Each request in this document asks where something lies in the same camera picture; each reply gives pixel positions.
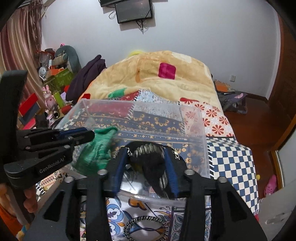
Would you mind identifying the white furniture corner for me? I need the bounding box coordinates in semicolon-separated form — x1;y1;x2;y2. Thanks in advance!
258;180;295;240

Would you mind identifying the small wall screen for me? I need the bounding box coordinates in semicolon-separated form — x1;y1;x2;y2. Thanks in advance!
115;0;152;24

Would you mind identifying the pink rabbit plush toy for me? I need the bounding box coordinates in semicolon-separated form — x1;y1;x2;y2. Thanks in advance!
42;85;56;110

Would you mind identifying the grey backpack on floor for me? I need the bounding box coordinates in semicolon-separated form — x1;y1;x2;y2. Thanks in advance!
218;91;247;114

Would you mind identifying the white wall socket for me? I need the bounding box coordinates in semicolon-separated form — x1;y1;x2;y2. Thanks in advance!
230;75;236;82

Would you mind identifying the green knitted soft item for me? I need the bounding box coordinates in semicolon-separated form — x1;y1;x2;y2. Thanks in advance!
74;126;118;176

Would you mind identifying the pink croc shoe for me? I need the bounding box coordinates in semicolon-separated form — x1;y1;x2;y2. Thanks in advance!
264;175;277;197

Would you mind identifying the beige fleece blanket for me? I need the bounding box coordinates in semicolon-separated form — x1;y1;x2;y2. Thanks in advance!
85;51;221;108

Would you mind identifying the person's left hand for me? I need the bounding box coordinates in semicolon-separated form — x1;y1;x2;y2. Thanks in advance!
23;186;38;213

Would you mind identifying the orange notebook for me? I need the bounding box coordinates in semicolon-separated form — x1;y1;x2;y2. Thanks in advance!
214;79;235;93

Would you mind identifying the clear plastic storage box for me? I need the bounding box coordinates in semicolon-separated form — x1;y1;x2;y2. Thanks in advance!
55;99;210;207

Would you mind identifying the green cylinder bottle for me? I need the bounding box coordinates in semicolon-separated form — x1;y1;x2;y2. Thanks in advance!
53;91;65;108

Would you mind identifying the patchwork patterned bed sheet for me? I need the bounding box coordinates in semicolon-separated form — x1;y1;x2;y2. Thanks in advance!
34;87;260;241

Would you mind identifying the grey green plush toy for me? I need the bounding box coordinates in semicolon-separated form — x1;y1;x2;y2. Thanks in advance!
55;45;81;74

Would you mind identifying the black curved monitor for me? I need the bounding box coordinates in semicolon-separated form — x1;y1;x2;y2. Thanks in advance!
99;0;123;7

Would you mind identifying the brown wooden door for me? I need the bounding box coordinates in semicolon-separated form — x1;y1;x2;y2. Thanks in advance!
268;17;295;129

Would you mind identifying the green cardboard box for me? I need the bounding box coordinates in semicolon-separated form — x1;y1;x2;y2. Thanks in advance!
43;68;75;93

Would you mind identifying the dark purple garment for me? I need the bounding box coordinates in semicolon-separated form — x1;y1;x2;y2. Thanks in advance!
66;55;106;103

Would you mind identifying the yellow green plush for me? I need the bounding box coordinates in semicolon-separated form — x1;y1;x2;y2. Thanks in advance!
128;50;146;57

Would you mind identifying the striped pink curtain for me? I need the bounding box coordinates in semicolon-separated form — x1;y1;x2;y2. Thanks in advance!
1;1;45;108

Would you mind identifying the red flat box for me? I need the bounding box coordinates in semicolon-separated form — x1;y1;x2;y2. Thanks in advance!
18;93;38;117

